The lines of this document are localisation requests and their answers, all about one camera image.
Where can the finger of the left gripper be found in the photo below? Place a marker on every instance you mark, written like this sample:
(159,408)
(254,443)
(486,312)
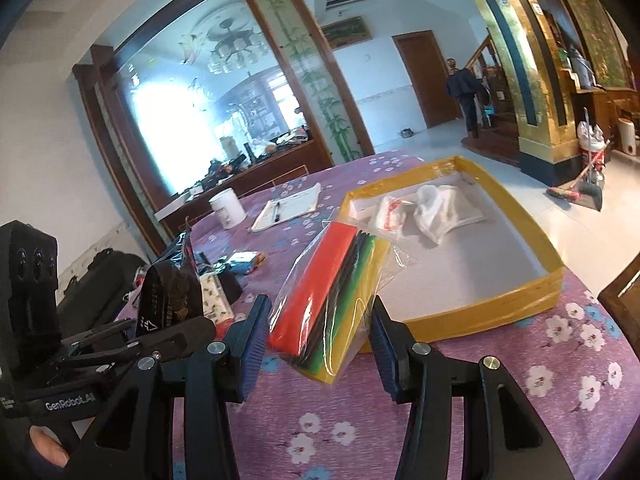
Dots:
(150,342)

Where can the brown wooden door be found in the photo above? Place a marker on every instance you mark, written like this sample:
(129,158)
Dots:
(427,71)

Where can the white printed plastic bag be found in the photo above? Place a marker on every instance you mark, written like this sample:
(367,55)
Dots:
(390,214)

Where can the wooden chair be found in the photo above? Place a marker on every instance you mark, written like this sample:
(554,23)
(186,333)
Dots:
(621,299)

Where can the blue orange cloth pack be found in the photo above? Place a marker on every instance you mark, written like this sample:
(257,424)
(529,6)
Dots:
(243,263)

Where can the black bag on seat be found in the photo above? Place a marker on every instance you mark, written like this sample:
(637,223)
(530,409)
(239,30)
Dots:
(97,298)

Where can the purple floral tablecloth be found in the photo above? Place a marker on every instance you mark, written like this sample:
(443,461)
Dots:
(580,374)

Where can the yellow taped cardboard tray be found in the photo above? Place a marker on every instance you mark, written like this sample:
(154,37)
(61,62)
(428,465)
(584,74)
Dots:
(479,277)

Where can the colourful bags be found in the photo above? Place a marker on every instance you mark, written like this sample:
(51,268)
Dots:
(322,313)

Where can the black snack packet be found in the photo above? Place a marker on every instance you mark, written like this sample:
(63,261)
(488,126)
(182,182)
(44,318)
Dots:
(171,289)

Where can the broom and dustpan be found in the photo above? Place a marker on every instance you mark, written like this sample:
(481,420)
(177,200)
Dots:
(586,189)

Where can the white towel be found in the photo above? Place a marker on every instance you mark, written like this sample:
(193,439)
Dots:
(441,209)

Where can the white notepad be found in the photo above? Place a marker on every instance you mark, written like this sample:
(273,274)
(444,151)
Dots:
(292,206)

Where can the white plastic jar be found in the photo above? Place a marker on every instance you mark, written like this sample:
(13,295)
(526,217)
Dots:
(227,208)

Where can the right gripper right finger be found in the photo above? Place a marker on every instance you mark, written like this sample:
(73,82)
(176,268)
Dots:
(503,435)

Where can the person's left hand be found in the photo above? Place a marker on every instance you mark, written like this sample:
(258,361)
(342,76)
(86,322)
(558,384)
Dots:
(48,446)

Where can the lemon print tissue pack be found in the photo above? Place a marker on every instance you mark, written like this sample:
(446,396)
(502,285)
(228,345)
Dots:
(216,306)

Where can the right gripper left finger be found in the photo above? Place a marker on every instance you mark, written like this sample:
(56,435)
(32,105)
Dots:
(132,437)

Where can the person in dark jacket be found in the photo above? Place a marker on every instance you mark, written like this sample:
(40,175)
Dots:
(463,86)

